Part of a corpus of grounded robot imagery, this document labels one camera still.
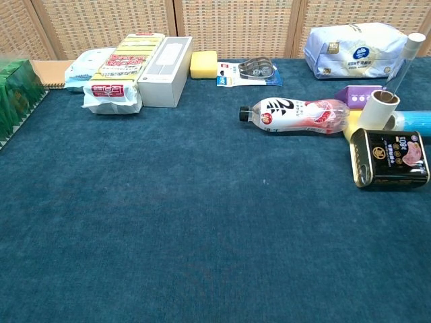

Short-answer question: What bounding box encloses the clear tube with white cap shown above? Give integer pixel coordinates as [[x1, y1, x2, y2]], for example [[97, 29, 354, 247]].
[[383, 32, 426, 96]]

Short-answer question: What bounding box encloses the light blue cylinder tube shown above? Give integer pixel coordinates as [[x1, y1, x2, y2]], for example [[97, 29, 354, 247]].
[[383, 110, 431, 138]]

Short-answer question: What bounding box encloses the teal table cloth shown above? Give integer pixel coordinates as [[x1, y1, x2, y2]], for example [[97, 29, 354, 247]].
[[0, 56, 431, 323]]

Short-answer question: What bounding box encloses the clear drink bottle pink label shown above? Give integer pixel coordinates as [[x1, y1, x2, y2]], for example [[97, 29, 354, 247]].
[[238, 96, 351, 135]]

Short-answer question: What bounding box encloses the correction tape blister pack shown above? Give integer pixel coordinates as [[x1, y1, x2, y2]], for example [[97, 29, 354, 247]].
[[216, 57, 283, 87]]

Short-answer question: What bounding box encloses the large yellow sponge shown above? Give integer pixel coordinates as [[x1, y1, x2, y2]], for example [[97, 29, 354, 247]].
[[189, 50, 218, 80]]

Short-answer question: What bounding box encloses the long white grey box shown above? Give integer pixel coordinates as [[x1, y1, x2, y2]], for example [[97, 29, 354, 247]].
[[137, 36, 194, 108]]

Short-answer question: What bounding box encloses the yellow sponge multipack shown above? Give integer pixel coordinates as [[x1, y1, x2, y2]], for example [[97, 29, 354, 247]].
[[81, 32, 166, 115]]

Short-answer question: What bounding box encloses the wicker folding screen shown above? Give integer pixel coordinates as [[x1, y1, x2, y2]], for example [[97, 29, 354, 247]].
[[0, 0, 431, 61]]

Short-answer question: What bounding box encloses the small yellow sponge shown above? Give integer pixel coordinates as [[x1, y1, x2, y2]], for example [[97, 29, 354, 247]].
[[343, 110, 366, 139]]

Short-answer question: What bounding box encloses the purple cardboard box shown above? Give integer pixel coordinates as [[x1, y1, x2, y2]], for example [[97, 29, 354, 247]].
[[334, 84, 388, 110]]

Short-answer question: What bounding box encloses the white blue wet wipes pack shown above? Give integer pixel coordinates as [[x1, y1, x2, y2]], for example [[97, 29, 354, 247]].
[[63, 47, 117, 92]]

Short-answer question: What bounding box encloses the black gold luncheon meat can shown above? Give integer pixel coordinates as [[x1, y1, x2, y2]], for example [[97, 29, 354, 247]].
[[349, 127, 431, 190]]

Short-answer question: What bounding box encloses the white blue tissue pack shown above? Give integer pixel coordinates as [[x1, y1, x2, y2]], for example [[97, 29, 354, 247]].
[[302, 22, 409, 80]]

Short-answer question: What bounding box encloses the brown spiral notebook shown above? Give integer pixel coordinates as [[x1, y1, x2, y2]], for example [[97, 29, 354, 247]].
[[31, 59, 75, 90]]

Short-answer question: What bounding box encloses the green box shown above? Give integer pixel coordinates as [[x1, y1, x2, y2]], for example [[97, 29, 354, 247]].
[[0, 59, 48, 151]]

